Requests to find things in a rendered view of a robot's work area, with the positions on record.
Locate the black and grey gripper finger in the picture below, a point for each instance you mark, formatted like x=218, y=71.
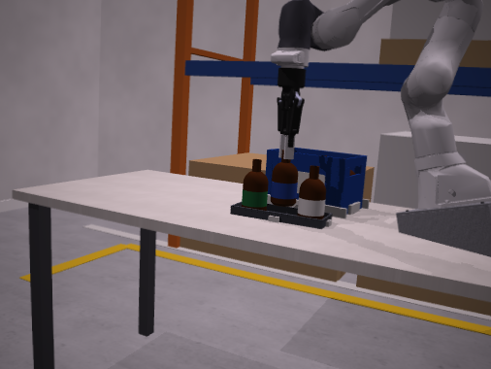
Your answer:
x=293, y=118
x=281, y=122

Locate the blue crate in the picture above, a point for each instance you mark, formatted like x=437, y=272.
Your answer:
x=341, y=188

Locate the brown bottle with green label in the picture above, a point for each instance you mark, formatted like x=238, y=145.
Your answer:
x=255, y=188

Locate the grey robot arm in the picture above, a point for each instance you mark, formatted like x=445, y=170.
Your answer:
x=443, y=179

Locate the brown bottle with blue label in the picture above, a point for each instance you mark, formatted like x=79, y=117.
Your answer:
x=284, y=183

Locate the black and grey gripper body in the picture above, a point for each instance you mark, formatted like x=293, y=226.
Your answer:
x=291, y=80

